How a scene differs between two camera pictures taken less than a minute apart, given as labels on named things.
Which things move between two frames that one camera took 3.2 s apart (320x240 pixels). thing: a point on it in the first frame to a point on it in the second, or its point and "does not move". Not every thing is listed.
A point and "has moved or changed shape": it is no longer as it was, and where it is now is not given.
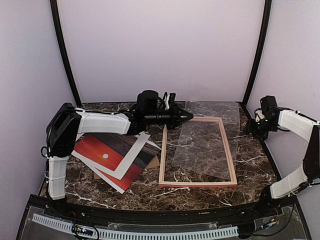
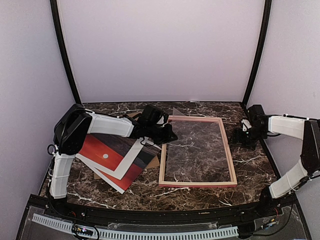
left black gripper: x=176 y=119 to x=169 y=135
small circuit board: x=81 y=231 does not move
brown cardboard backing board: x=154 y=162 does not move
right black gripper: x=251 y=127 to x=237 y=137
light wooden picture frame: x=233 y=182 does not move
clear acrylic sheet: x=200 y=146 has moved or changed shape
